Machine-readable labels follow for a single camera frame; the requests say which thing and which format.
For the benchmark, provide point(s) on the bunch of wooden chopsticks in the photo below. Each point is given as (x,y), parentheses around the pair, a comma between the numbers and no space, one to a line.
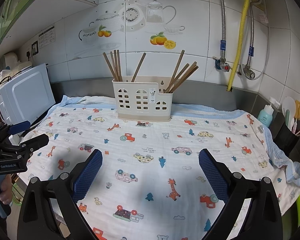
(138,67)

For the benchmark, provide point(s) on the teal pump soap bottle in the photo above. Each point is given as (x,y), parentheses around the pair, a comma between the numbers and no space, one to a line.
(265,116)

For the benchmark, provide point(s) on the cartoon printed blanket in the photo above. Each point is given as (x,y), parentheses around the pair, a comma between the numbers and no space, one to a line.
(145,175)

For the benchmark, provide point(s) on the white rice cooker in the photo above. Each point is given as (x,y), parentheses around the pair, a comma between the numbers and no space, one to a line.
(11,60)

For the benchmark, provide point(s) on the person's left hand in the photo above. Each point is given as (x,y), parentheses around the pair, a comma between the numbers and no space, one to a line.
(6,191)

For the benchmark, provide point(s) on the green wall cabinet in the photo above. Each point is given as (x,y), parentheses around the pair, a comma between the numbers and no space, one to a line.
(0,25)

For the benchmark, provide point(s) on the cream plastic utensil holder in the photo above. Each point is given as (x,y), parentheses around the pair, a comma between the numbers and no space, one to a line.
(132,86)

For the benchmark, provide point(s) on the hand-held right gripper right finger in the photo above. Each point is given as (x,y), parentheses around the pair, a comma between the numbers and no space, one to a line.
(212,175)

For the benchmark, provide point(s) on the black utensil cup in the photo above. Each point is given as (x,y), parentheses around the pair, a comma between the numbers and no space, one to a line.
(285,137)

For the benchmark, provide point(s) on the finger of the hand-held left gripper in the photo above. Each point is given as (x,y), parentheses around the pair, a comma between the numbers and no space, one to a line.
(36,142)
(20,127)

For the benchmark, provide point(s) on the steel water valve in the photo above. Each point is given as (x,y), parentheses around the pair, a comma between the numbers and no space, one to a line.
(248,73)

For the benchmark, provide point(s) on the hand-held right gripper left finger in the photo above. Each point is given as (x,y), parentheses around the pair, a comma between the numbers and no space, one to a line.
(88,175)

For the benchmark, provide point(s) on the yellow bottle brush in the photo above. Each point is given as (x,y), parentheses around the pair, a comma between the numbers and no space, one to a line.
(299,108)

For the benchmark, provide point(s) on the black wall socket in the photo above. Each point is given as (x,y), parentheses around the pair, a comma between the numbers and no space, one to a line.
(35,47)

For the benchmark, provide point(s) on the paper wall label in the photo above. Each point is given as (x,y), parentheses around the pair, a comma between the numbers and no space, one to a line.
(47,37)

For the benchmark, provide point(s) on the white microwave oven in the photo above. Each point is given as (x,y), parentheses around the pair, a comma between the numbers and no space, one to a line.
(25,97)

